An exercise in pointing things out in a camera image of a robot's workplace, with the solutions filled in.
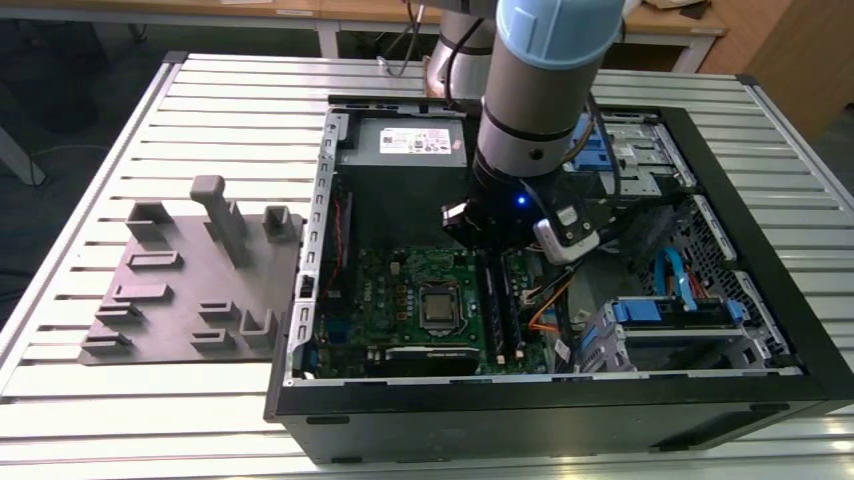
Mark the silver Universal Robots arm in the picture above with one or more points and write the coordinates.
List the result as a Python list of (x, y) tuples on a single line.
[(534, 100)]

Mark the grey power supply unit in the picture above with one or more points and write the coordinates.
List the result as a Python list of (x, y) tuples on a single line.
[(400, 200)]

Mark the silver CPU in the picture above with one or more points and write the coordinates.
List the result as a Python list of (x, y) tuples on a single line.
[(440, 306)]

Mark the blue plastic drive carrier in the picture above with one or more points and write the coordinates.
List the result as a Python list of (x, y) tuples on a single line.
[(596, 156)]

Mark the green Dell motherboard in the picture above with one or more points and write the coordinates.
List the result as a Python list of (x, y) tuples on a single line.
[(387, 280)]

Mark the grey metal drive cage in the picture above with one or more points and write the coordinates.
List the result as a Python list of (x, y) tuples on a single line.
[(640, 185)]

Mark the blue disk carrier with disk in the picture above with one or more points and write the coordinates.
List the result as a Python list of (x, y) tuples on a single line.
[(643, 310)]

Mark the black NVIDIA graphics card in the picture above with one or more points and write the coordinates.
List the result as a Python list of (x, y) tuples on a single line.
[(434, 357)]

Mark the black open PC case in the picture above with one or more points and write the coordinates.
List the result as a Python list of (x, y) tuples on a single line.
[(467, 425)]

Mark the grey parts rack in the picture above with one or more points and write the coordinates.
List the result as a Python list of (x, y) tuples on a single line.
[(200, 250)]

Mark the wooden cabinet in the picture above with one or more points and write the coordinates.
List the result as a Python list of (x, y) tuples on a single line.
[(801, 60)]

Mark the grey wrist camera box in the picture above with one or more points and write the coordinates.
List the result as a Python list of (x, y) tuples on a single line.
[(567, 242)]

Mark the wooden desk white frame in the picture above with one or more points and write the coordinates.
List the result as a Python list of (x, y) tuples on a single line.
[(674, 22), (267, 11)]

